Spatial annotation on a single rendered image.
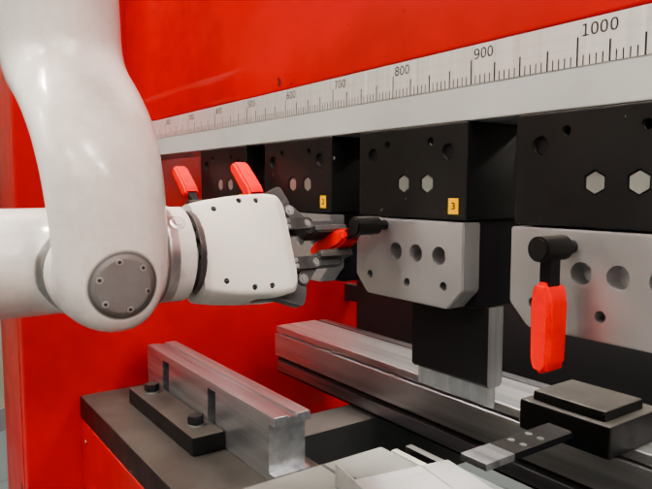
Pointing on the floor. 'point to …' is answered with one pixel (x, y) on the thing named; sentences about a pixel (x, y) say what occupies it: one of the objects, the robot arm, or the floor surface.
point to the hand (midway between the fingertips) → (326, 244)
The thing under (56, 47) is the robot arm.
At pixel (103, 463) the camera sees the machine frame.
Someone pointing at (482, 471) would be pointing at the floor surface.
